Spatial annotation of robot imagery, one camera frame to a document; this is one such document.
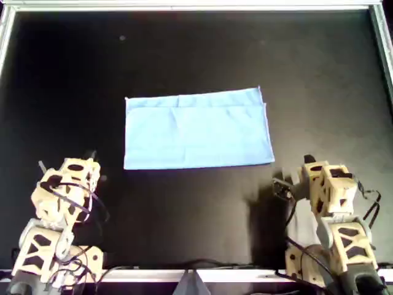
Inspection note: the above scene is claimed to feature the right beige gripper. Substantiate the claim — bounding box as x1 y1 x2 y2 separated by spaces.
299 154 359 216

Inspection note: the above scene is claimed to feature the left beige gripper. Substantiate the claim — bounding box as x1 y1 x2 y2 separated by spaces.
41 149 101 193

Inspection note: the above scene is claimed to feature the blue microfiber cloth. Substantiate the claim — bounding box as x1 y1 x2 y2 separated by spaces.
122 85 276 170

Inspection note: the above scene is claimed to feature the right wrist camera circuit board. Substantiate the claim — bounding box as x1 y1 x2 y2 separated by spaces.
271 176 297 200

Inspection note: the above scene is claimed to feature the thin black left arm wire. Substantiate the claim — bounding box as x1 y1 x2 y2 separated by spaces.
38 181 111 237

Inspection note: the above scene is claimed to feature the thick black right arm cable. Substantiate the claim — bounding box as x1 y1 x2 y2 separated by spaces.
285 196 338 277

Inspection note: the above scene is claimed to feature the black cable along frame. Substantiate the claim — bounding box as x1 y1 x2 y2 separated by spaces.
91 259 288 279

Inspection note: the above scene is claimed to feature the grey camera stand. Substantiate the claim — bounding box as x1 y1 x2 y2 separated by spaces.
173 269 211 295

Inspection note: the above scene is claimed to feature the silver aluminium table frame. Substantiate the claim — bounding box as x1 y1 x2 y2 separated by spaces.
0 0 393 283

